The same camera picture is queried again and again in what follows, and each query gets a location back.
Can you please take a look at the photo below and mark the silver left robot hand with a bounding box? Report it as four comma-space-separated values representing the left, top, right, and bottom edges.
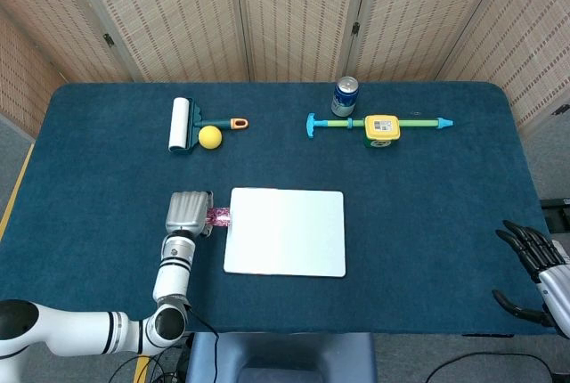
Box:
164, 190, 216, 238

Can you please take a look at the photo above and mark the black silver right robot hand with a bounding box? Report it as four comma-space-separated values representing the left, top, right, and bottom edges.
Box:
492, 219, 570, 339

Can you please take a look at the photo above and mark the pink patterned small packet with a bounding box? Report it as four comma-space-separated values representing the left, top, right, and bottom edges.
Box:
207, 206, 232, 228

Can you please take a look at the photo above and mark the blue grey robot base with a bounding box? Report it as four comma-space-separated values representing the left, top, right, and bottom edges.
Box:
184, 331, 379, 383

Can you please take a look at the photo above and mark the white rectangular board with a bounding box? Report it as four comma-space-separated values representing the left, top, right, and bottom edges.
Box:
223, 186, 347, 279

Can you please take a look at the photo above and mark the black equipment box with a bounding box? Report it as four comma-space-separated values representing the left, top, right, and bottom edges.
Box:
540, 197, 570, 224

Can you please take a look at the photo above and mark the yellow ball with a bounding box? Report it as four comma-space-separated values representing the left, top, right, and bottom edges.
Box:
198, 125, 223, 151

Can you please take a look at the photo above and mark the white lint roller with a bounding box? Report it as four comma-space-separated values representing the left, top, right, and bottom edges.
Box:
167, 96, 250, 155

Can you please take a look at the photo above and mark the teal tablecloth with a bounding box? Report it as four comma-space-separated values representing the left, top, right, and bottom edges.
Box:
0, 81, 558, 335

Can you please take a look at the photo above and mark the green blue toy water pump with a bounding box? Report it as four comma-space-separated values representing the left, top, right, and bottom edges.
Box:
305, 112, 455, 139

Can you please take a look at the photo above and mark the blue drink can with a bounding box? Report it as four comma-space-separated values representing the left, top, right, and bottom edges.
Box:
330, 76, 360, 118

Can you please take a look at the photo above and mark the green box yellow lid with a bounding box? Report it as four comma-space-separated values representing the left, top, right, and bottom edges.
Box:
361, 114, 402, 151

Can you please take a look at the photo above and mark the woven folding screen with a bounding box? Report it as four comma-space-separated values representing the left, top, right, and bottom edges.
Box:
0, 0, 570, 139

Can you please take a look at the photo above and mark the black floor cable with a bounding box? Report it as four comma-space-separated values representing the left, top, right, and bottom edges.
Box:
109, 336, 192, 383
425, 350, 553, 383

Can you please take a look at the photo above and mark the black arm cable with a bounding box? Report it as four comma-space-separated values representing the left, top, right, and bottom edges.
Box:
182, 305, 220, 357

